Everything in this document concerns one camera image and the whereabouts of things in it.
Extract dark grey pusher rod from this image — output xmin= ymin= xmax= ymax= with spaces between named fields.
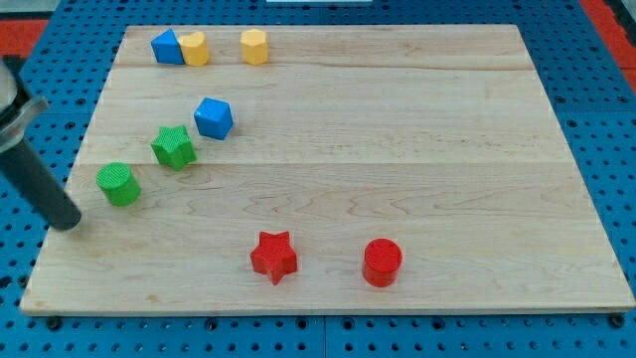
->
xmin=1 ymin=139 xmax=81 ymax=231

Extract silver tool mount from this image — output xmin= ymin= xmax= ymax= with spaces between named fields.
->
xmin=1 ymin=56 xmax=50 ymax=153

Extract blue triangle block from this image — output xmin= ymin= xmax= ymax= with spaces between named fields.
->
xmin=150 ymin=29 xmax=185 ymax=65

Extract green cylinder block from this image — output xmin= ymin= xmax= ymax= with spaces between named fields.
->
xmin=95 ymin=162 xmax=141 ymax=207

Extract green star block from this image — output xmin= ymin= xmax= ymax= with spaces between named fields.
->
xmin=151 ymin=125 xmax=197 ymax=171

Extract yellow heart block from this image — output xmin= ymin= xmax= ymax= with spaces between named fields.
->
xmin=177 ymin=32 xmax=210 ymax=67

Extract blue cube block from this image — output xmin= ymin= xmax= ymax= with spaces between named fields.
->
xmin=194 ymin=97 xmax=234 ymax=140

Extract yellow hexagon block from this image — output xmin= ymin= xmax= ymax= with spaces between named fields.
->
xmin=240 ymin=29 xmax=268 ymax=66

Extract red star block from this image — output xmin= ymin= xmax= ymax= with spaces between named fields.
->
xmin=249 ymin=231 xmax=298 ymax=285

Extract wooden board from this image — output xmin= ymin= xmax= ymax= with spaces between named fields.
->
xmin=21 ymin=25 xmax=635 ymax=316

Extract red cylinder block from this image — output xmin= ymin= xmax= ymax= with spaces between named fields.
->
xmin=362 ymin=238 xmax=403 ymax=287

